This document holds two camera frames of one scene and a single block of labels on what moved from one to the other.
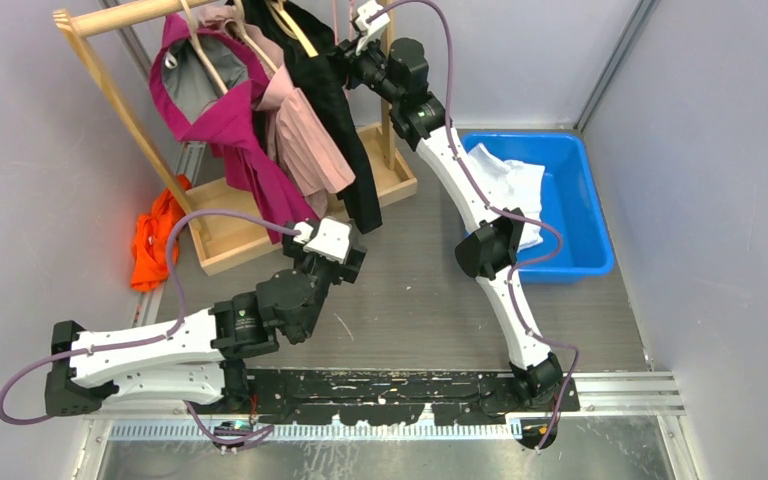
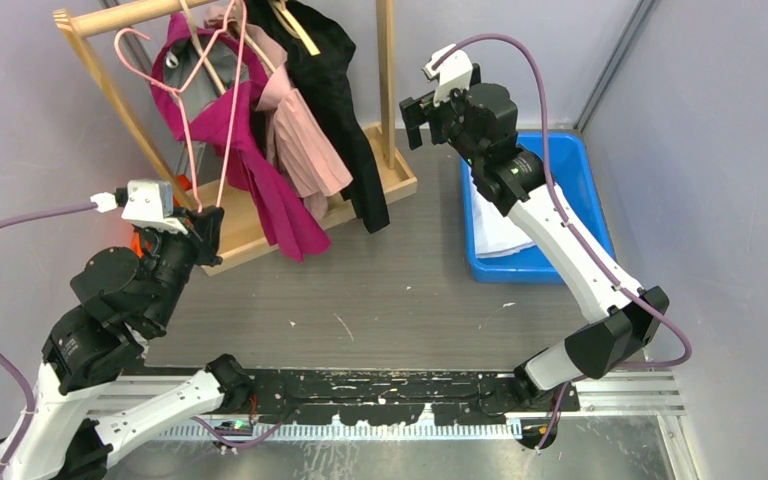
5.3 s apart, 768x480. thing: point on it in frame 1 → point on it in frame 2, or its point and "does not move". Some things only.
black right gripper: x=346 y=51 → x=416 y=112
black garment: x=322 y=80 does not move
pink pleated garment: x=304 y=152 does not move
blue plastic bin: x=572 y=200 does not move
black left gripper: x=349 y=268 → x=208 y=222
